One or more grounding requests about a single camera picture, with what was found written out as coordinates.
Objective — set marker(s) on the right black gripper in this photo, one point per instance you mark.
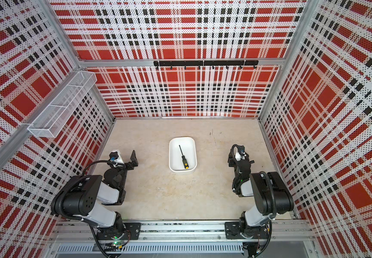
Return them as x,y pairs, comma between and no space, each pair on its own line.
231,159

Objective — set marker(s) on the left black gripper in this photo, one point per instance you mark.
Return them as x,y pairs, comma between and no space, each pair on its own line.
130,166

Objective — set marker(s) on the black yellow screwdriver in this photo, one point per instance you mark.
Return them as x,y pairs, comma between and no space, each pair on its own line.
184,159

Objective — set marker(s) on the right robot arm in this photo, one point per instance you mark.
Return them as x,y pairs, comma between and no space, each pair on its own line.
270,193

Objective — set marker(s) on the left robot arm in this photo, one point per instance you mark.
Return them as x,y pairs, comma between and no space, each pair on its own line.
86,198

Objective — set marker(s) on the white plastic bin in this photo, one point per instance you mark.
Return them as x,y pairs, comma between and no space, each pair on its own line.
188,146

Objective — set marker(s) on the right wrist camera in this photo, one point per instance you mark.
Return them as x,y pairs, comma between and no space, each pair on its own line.
240,153

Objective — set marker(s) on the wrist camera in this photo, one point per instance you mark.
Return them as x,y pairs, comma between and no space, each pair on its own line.
115,157
240,153

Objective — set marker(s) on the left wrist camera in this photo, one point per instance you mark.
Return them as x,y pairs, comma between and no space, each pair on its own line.
115,157

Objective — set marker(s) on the white wire mesh shelf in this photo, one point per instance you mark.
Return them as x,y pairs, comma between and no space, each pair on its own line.
53,118

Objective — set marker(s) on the black hook rail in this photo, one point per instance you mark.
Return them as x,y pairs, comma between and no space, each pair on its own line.
211,63

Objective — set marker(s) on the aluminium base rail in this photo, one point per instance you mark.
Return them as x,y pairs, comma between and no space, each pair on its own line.
187,231

